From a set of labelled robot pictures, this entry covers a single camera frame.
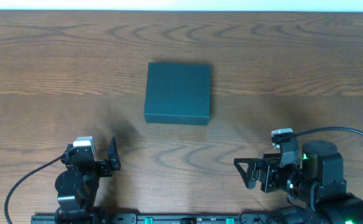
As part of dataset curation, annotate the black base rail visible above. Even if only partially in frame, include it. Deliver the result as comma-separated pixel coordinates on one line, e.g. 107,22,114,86
30,213,277,224

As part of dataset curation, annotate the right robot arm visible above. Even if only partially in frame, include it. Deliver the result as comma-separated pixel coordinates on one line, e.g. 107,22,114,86
234,128,363,223

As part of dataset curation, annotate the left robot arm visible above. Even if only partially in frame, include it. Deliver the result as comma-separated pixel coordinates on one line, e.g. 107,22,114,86
55,136,121,223

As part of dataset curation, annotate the dark green lidded box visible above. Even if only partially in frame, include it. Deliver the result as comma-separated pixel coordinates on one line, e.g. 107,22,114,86
144,62,211,126

